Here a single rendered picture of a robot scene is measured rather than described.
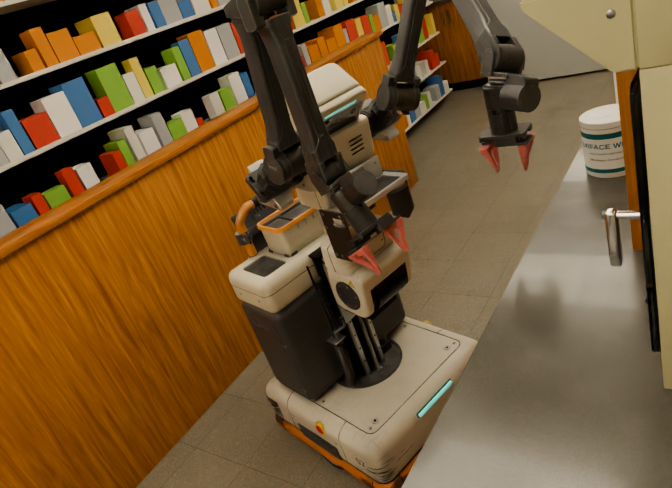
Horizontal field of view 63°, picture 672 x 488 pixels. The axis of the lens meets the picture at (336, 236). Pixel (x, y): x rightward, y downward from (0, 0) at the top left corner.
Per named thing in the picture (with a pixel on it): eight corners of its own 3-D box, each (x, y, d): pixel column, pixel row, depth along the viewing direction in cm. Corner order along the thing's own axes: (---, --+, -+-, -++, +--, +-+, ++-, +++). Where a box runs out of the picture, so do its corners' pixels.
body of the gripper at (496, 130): (525, 141, 116) (519, 108, 113) (478, 145, 122) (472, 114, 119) (533, 129, 121) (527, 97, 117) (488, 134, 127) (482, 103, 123)
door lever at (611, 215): (649, 271, 75) (652, 260, 77) (644, 210, 71) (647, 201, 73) (607, 269, 79) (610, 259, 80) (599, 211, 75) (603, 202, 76)
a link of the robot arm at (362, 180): (334, 160, 128) (307, 176, 124) (356, 138, 118) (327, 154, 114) (364, 202, 128) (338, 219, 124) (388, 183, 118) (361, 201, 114)
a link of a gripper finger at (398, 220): (421, 241, 125) (396, 208, 125) (401, 258, 122) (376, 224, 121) (405, 249, 131) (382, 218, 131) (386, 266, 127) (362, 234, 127)
